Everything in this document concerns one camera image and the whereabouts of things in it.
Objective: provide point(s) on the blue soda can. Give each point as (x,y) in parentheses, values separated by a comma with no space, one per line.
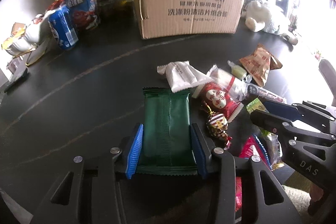
(62,28)

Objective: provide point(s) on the white shell snack tray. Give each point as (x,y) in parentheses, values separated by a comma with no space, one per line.
(32,40)

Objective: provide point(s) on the green candy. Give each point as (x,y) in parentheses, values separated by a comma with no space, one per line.
(239,72)

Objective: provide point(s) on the clear red-edged snack packet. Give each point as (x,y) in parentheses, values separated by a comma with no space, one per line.
(236,88)

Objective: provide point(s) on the white snack packet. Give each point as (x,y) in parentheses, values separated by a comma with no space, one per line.
(181,75)

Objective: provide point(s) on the dark green snack packet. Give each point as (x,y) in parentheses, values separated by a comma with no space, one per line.
(166,146)

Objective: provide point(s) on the blue chocolate canister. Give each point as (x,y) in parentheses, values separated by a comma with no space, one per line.
(83,13)

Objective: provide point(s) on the red heart snack packet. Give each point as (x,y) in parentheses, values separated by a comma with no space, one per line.
(218,100)

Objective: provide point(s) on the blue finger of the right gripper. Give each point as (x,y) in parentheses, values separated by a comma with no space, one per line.
(283,110)
(270,122)

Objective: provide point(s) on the brown fortune biscuit packet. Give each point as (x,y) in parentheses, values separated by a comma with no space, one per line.
(260,63)

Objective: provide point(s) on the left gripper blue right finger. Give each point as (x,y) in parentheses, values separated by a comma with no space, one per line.
(200,150)

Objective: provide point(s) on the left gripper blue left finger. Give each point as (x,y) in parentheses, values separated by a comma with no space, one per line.
(134,151)

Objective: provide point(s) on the black remote control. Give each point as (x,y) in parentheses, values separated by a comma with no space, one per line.
(17,80)

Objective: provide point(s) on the white plush toy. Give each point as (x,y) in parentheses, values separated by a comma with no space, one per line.
(268,18)

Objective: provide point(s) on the long rice cracker packet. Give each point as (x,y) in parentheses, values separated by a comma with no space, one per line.
(263,93)

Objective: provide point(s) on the red striped wrapped candy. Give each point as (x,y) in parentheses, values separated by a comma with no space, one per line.
(217,124)

